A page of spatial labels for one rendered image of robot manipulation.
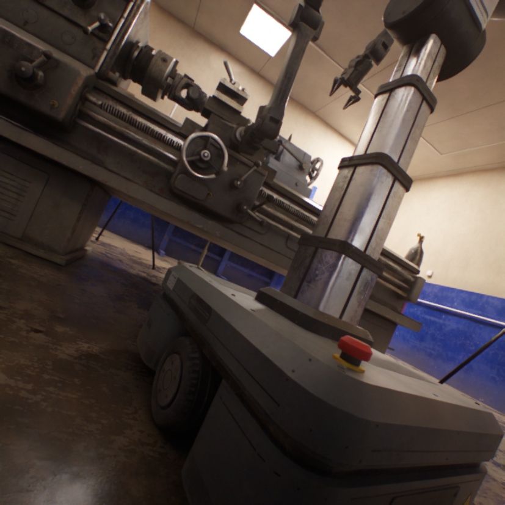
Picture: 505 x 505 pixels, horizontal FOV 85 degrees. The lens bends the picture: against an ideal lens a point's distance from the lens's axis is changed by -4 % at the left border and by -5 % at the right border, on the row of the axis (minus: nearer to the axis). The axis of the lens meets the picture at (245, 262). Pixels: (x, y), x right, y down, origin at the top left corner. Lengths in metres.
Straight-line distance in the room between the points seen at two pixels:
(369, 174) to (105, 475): 0.66
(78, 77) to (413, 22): 1.17
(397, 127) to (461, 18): 0.30
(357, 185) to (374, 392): 0.44
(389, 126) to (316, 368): 0.55
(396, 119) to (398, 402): 0.56
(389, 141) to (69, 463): 0.76
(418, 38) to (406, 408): 0.78
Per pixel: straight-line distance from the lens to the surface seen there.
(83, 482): 0.46
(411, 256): 4.14
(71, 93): 1.47
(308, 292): 0.60
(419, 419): 0.40
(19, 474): 0.46
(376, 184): 0.65
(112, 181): 1.36
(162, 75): 1.80
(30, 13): 1.77
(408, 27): 0.89
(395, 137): 0.72
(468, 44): 0.95
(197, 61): 5.44
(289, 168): 1.86
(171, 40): 5.52
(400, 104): 0.76
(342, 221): 0.63
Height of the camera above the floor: 0.31
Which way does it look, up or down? 1 degrees up
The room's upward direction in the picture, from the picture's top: 24 degrees clockwise
